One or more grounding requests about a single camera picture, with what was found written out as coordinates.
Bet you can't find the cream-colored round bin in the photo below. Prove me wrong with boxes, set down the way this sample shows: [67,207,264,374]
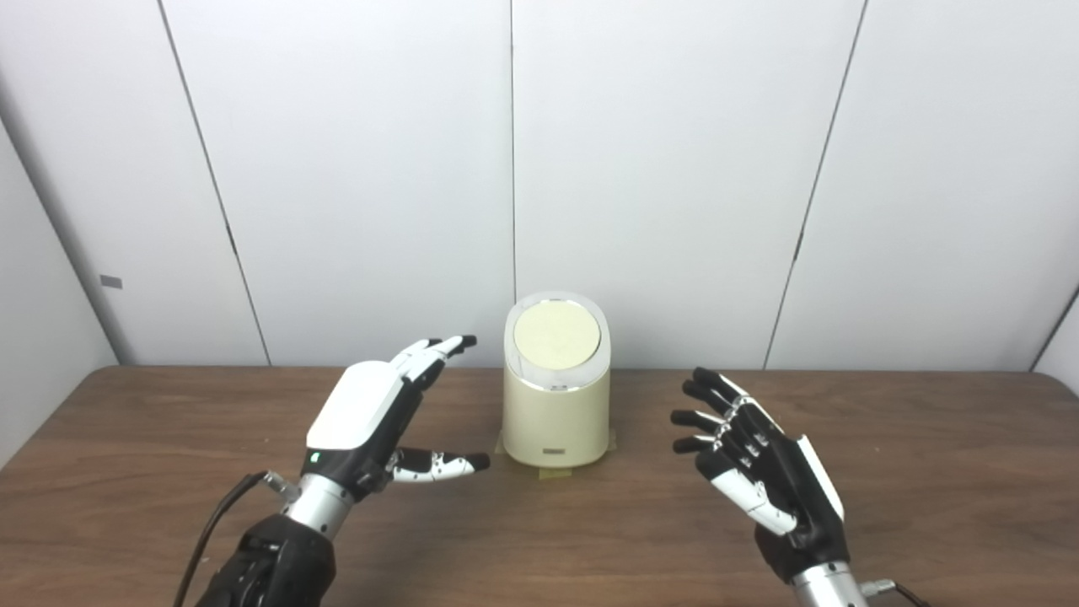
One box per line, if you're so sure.
[502,292,612,469]

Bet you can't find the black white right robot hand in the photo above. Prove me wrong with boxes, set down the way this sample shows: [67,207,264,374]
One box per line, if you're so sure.
[671,367,851,584]

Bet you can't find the cream round bin lid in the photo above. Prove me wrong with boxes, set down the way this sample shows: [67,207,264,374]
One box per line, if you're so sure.
[513,301,602,370]

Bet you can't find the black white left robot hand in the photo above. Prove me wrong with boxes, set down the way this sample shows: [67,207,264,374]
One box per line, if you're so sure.
[301,335,491,502]

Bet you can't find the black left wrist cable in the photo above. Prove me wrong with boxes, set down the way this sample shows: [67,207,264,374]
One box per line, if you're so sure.
[173,470,300,607]

